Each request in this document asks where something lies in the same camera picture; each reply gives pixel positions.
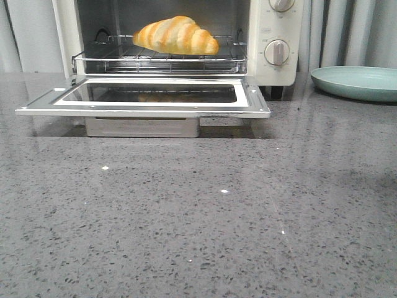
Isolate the oven glass door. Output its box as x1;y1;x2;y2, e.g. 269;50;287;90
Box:
16;75;270;137

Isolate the golden croissant bread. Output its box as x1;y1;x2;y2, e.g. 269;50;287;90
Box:
132;16;219;55

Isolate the lower oven control knob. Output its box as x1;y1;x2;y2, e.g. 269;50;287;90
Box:
264;40;290;66

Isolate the oven control knob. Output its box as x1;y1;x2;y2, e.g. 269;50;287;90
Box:
269;0;295;12
264;40;290;66

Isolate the white Toshiba toaster oven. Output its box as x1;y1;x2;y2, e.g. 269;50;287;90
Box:
53;1;303;99

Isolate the upper oven control knob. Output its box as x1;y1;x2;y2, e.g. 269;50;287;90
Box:
269;0;295;12

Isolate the teal green plate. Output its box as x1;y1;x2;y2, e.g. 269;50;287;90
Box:
311;66;396;103

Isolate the metal wire oven rack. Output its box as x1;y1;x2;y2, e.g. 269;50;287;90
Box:
71;35;248;76

